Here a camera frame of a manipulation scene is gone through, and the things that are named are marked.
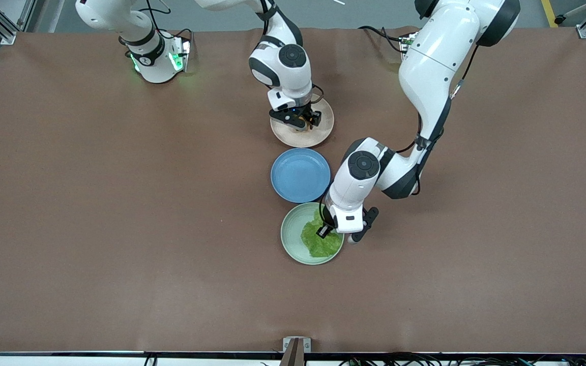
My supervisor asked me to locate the green lettuce leaf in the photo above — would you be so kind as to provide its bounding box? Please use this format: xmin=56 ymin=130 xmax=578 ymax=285
xmin=301 ymin=208 xmax=343 ymax=258

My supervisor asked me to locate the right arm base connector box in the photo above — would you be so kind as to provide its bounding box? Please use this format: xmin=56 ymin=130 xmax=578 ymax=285
xmin=170 ymin=37 xmax=192 ymax=73

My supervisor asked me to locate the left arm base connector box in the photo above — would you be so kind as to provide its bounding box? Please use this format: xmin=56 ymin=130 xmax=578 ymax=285
xmin=400 ymin=32 xmax=420 ymax=54

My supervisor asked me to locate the beige round plate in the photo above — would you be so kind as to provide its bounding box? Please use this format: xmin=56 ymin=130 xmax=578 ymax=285
xmin=270 ymin=94 xmax=335 ymax=148

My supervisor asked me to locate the light green round plate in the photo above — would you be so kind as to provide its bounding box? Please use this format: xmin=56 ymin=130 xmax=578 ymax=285
xmin=280 ymin=202 xmax=345 ymax=265

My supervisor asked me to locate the blue round plate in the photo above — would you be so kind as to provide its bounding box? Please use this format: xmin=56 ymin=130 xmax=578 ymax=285
xmin=271 ymin=147 xmax=331 ymax=204

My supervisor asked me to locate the brown table cover sheet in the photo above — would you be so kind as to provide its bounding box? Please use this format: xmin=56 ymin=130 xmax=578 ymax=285
xmin=0 ymin=26 xmax=586 ymax=354

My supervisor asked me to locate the grey stand leg black foot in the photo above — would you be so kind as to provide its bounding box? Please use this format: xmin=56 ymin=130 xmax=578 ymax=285
xmin=554 ymin=0 xmax=586 ymax=26

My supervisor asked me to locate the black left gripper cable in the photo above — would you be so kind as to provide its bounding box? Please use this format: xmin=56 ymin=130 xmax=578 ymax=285
xmin=396 ymin=45 xmax=480 ymax=197

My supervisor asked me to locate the black left arm base cable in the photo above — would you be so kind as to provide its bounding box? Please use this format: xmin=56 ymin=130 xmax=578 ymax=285
xmin=358 ymin=25 xmax=408 ymax=54

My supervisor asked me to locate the black arm base cable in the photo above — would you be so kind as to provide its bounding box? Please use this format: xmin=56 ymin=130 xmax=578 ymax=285
xmin=358 ymin=25 xmax=408 ymax=54
xmin=139 ymin=0 xmax=193 ymax=42

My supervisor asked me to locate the metal bracket with brown post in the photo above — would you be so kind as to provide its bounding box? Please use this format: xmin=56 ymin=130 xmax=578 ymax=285
xmin=280 ymin=337 xmax=312 ymax=366

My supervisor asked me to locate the black cable bundle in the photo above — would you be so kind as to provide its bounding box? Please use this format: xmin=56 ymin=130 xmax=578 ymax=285
xmin=338 ymin=352 xmax=586 ymax=366

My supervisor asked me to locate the black right arm base cable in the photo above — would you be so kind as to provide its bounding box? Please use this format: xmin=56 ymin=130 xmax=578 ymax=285
xmin=139 ymin=0 xmax=193 ymax=42

